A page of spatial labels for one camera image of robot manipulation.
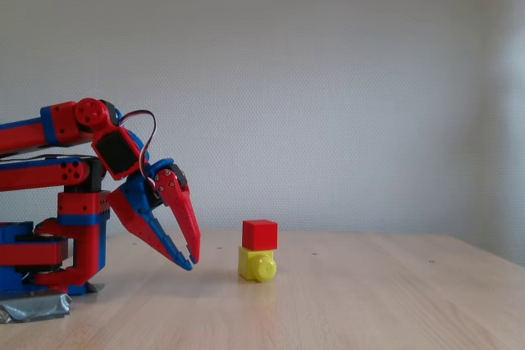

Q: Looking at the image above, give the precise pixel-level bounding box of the red cube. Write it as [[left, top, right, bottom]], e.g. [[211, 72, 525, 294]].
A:
[[241, 219, 280, 252]]

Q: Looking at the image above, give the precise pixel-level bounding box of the grey duct tape piece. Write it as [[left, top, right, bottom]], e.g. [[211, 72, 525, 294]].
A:
[[0, 289, 73, 323]]

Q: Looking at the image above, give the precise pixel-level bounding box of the looped wrist servo cable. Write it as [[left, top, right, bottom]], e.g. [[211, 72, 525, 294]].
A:
[[118, 109, 158, 180]]

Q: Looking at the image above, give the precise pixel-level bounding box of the yellow block with round stud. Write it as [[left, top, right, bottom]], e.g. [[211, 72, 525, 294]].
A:
[[237, 245, 278, 284]]

